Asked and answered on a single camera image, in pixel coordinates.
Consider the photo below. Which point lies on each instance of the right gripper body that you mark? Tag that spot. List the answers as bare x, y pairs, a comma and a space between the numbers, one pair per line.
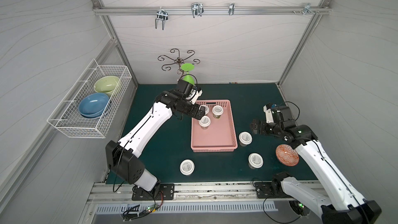
259, 127

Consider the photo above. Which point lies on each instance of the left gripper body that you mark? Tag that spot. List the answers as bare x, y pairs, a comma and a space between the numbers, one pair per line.
199, 112

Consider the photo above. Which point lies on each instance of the yogurt cup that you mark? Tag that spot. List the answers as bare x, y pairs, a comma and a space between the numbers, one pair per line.
255, 161
187, 167
217, 111
205, 108

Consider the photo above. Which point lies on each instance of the yogurt cup mid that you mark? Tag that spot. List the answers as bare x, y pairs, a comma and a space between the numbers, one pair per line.
245, 138
205, 122

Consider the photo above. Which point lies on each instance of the pink plastic basket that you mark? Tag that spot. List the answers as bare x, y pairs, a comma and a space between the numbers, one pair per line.
220, 136

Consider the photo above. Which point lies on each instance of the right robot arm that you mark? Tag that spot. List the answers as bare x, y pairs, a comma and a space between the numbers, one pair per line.
342, 204

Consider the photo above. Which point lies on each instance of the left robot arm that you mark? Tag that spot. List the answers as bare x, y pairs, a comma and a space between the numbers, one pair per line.
123, 155

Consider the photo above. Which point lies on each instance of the orange patterned bowl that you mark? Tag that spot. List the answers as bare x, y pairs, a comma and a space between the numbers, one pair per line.
287, 155

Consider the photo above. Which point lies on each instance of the green upturned goblet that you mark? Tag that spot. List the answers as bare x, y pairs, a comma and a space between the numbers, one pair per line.
187, 68

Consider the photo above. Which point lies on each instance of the dark metal cup tree stand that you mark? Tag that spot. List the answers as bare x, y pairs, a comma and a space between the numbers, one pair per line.
178, 61

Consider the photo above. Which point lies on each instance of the light green bowl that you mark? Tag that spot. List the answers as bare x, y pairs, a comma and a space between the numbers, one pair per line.
109, 85

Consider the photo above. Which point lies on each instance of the double metal hook left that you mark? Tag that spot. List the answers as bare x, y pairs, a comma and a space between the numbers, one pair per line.
161, 17

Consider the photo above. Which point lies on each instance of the double metal hook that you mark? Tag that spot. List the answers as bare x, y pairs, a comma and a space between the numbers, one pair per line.
161, 17
197, 9

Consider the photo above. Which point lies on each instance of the blue bowl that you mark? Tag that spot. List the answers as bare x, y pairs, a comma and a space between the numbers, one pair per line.
93, 105

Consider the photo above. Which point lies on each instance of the double metal hook middle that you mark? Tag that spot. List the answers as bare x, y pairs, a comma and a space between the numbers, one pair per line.
197, 9

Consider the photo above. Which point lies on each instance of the single metal hook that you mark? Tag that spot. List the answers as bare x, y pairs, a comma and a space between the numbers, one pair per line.
231, 9

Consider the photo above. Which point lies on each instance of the metal hook right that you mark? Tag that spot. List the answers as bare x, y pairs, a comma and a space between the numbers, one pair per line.
307, 10

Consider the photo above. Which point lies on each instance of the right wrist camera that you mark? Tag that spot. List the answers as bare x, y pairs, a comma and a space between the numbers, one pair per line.
269, 110

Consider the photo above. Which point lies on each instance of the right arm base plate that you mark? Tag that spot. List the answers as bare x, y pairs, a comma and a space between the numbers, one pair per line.
264, 189

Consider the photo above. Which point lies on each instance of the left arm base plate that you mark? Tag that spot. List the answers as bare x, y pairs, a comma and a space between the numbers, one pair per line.
160, 191

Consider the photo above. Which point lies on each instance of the white wire wall basket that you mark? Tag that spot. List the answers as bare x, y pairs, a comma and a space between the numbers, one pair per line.
66, 117

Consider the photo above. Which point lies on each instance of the aluminium top rail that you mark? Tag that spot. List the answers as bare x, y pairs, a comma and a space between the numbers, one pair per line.
208, 11

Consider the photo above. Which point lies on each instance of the aluminium rail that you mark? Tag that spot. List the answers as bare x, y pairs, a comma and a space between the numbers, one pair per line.
102, 193
208, 11

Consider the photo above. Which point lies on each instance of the aluminium front rail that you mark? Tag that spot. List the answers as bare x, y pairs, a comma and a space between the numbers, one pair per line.
102, 193

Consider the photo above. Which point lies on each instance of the white slotted cable duct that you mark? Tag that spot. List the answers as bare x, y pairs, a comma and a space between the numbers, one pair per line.
190, 207

